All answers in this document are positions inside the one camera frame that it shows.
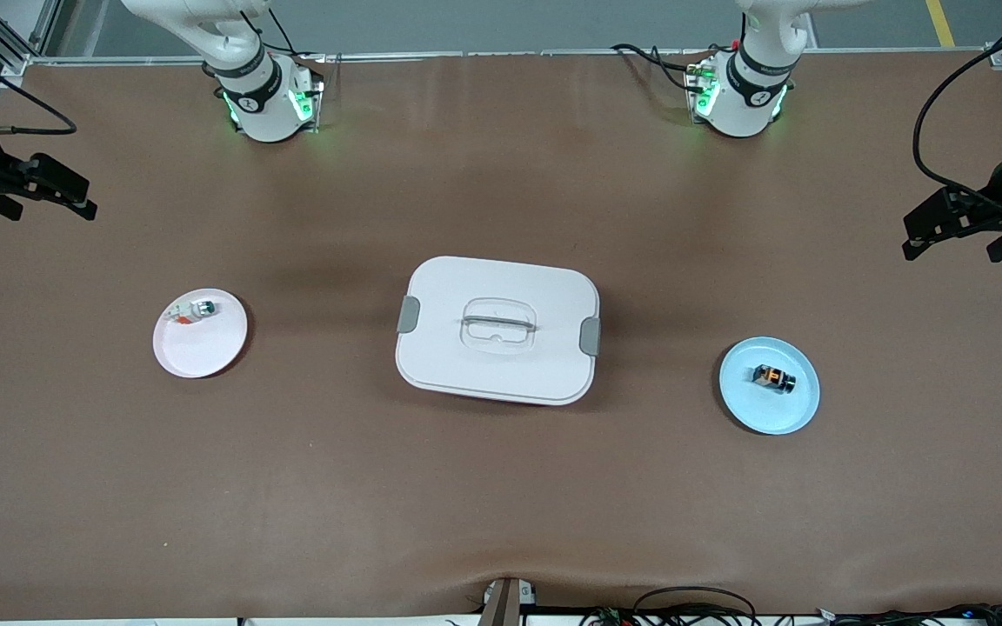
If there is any silver table edge rail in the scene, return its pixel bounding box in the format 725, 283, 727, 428
27, 48, 993, 66

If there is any white lidded storage box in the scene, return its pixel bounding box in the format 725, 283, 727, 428
394, 255, 602, 408

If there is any brown grey table bracket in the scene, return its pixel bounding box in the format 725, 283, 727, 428
477, 576, 538, 626

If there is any black cable bundle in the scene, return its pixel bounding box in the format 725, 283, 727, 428
579, 587, 1002, 626

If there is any white green push-button switch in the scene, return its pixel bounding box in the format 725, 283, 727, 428
164, 299, 217, 325

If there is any right arm base black cable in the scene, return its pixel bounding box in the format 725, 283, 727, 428
240, 7, 304, 62

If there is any arm base black cable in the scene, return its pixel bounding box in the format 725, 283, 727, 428
610, 42, 732, 95
240, 7, 304, 62

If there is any left arm base black cable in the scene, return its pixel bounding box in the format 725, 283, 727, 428
610, 42, 732, 95

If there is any pink round plate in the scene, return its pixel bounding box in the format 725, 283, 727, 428
152, 288, 250, 380

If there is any orange black push-button switch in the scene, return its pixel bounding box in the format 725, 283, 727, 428
751, 363, 798, 395

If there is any light blue round plate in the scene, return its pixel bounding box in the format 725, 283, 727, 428
718, 336, 821, 436

